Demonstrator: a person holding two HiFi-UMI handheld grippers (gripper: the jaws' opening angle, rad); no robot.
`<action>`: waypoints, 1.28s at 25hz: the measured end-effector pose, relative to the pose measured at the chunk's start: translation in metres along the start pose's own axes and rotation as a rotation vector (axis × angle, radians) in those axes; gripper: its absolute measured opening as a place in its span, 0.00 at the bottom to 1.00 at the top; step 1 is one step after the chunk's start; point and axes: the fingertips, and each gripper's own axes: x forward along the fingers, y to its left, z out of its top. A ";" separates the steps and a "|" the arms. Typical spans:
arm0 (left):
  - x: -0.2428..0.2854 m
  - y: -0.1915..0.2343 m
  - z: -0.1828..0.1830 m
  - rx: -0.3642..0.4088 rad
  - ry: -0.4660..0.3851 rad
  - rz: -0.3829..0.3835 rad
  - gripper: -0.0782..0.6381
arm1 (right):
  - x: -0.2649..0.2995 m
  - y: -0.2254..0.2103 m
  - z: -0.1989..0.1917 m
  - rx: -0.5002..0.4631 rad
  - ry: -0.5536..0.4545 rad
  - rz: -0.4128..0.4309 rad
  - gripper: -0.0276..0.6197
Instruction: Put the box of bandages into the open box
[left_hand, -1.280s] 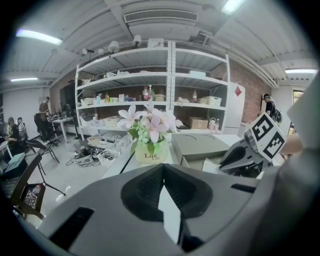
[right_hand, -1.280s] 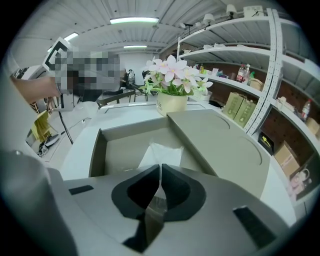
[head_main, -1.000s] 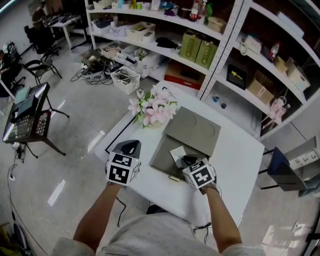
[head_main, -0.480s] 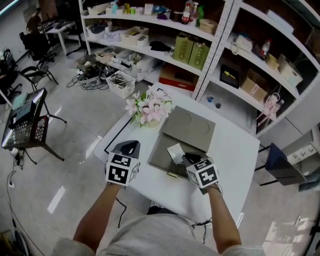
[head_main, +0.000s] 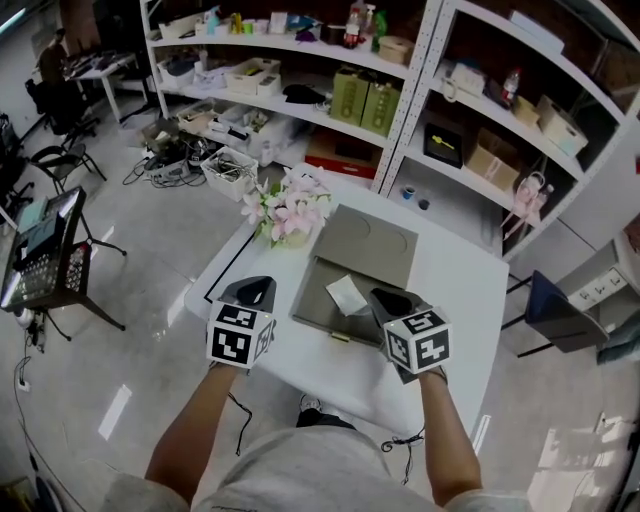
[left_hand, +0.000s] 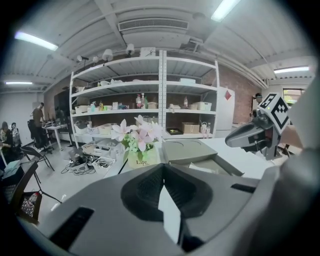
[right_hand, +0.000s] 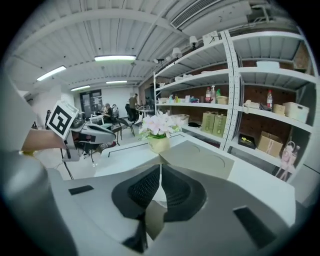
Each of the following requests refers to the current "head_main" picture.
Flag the red flat cardboard box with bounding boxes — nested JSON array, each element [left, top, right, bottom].
[[304, 126, 384, 182]]

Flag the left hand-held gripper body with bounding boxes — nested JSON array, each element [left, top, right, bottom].
[[206, 275, 278, 371]]

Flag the white telephone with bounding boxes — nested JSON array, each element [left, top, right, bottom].
[[441, 61, 487, 102]]

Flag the person's left forearm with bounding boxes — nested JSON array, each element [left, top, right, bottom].
[[144, 363, 251, 501]]

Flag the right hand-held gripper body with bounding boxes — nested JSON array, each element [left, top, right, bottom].
[[369, 287, 454, 386]]

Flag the black folding chair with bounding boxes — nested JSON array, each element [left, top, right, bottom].
[[29, 141, 108, 197]]

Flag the white wire basket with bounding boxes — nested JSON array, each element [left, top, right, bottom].
[[200, 145, 260, 203]]

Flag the black office chair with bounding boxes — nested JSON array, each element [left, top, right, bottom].
[[24, 79, 99, 147]]

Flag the beige storage bin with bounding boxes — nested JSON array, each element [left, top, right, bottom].
[[511, 94, 542, 129]]

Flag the white metal shelving unit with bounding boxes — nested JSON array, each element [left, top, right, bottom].
[[138, 0, 442, 197], [378, 0, 640, 262]]

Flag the white desk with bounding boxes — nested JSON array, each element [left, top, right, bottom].
[[64, 51, 152, 124]]

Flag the black framed tray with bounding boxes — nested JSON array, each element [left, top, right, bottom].
[[423, 121, 464, 169]]

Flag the dark blue chair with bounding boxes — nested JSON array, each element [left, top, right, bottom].
[[501, 269, 612, 358]]

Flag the grey box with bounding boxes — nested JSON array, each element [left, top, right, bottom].
[[290, 203, 419, 347]]

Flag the pile of black cables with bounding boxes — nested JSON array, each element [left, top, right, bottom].
[[121, 134, 212, 189]]

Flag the person's black trousers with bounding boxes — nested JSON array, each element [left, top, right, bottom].
[[296, 407, 357, 431]]

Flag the pink flower bouquet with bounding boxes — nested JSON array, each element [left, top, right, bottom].
[[241, 166, 333, 250]]

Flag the black side table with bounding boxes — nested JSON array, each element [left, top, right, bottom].
[[0, 185, 127, 342]]

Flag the clear bottle red label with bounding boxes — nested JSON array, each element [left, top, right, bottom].
[[500, 67, 523, 109]]

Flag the green spray bottle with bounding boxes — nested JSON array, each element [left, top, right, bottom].
[[370, 10, 389, 54]]

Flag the white compartment tray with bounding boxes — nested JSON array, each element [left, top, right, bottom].
[[224, 56, 283, 97]]

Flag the white box of bandages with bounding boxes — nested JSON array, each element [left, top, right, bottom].
[[325, 277, 369, 317]]

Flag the black cloth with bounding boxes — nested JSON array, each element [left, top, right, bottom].
[[281, 83, 327, 106]]

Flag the white storage bin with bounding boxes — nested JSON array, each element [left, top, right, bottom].
[[536, 94, 589, 157]]

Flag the green carton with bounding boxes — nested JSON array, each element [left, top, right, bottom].
[[360, 76, 402, 138], [331, 66, 372, 129]]

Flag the brown cardboard box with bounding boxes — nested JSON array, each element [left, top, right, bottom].
[[464, 126, 522, 194]]

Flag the person's right forearm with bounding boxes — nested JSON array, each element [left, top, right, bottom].
[[417, 372, 484, 512]]

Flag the person's grey shirt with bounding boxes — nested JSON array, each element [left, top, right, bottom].
[[97, 424, 534, 512]]

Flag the thin black cable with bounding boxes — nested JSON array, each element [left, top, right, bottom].
[[381, 424, 427, 486], [227, 392, 254, 457]]

